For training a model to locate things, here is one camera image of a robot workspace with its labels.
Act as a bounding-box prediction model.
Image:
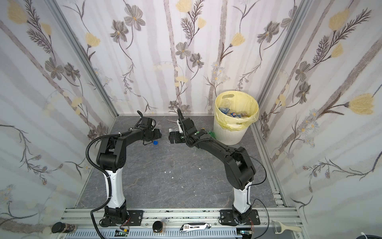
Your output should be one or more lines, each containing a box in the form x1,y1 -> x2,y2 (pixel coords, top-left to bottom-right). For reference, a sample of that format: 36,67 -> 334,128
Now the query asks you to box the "black round knob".
152,221 -> 165,233

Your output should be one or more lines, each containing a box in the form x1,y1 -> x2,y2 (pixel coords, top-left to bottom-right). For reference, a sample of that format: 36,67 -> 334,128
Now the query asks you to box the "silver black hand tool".
180,223 -> 211,234

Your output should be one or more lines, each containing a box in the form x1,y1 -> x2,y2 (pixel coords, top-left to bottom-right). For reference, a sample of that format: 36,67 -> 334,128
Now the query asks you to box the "blue label bottle white cap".
219,108 -> 230,115

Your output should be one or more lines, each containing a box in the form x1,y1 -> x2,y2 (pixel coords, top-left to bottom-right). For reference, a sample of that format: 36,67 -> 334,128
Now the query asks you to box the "yellow plastic bin liner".
214,91 -> 260,131

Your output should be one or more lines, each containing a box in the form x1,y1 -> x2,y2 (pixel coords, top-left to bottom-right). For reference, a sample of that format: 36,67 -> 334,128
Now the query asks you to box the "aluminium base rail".
58,207 -> 305,239

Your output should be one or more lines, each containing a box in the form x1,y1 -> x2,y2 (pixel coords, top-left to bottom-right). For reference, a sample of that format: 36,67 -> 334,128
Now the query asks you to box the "cream plastic peeler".
272,220 -> 302,235

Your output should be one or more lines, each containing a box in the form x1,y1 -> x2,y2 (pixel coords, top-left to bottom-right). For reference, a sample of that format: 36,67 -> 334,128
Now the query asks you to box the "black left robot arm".
85,116 -> 162,228

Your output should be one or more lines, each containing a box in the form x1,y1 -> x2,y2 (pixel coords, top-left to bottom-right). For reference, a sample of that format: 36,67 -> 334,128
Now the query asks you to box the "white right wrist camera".
177,119 -> 183,134

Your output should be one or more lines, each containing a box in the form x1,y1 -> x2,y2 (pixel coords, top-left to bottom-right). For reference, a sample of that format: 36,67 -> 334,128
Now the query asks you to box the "white ribbed trash bin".
213,119 -> 249,145

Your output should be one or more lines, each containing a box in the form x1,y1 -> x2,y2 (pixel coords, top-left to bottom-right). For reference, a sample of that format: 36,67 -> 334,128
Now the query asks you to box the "white slotted cable duct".
64,228 -> 243,239

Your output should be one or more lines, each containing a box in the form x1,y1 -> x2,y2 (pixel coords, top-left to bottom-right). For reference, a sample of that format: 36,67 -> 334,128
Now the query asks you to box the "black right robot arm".
169,116 -> 256,225

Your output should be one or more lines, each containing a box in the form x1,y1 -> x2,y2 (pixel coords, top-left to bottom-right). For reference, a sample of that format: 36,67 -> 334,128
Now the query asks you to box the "green bottle yellow cap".
208,131 -> 216,138

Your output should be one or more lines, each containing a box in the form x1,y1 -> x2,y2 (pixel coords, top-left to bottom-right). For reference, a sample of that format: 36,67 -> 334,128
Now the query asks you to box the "black jar on rail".
51,222 -> 77,234

